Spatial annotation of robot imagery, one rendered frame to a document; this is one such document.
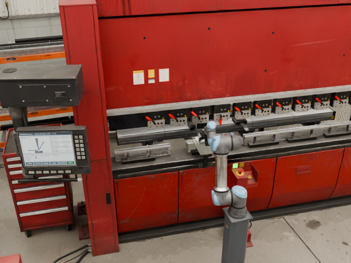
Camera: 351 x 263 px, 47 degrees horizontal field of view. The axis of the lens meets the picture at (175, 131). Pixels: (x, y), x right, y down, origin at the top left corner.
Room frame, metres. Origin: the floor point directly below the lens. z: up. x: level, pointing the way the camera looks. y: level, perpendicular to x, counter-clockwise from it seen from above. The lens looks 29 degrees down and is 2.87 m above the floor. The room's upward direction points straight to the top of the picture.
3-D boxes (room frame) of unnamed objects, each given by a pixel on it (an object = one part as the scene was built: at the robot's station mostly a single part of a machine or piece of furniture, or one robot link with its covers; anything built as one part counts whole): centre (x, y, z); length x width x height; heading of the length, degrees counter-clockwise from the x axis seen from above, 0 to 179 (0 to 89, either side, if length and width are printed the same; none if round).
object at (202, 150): (3.11, -0.27, 1.00); 0.26 x 0.18 x 0.01; 14
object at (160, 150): (3.12, 0.30, 0.92); 0.50 x 0.06 x 0.10; 104
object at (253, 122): (3.64, -0.56, 0.93); 2.30 x 0.14 x 0.10; 104
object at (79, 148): (2.37, 0.82, 1.42); 0.45 x 0.12 x 0.36; 92
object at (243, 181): (3.02, -0.62, 0.75); 0.20 x 0.16 x 0.18; 104
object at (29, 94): (2.46, 0.87, 1.53); 0.51 x 0.25 x 0.85; 92
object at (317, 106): (3.53, -1.38, 1.26); 0.15 x 0.09 x 0.17; 104
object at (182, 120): (3.20, -0.02, 1.26); 0.15 x 0.09 x 0.17; 104
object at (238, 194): (2.47, -0.48, 0.94); 0.13 x 0.12 x 0.14; 96
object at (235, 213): (2.47, -0.48, 0.82); 0.15 x 0.15 x 0.10
